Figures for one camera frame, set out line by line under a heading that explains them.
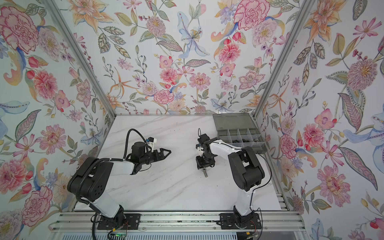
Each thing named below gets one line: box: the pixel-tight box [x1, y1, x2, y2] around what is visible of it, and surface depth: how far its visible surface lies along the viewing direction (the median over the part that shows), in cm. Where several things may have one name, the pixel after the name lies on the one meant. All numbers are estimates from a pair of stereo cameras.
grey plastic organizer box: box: [212, 112, 267, 154], surface depth 119 cm
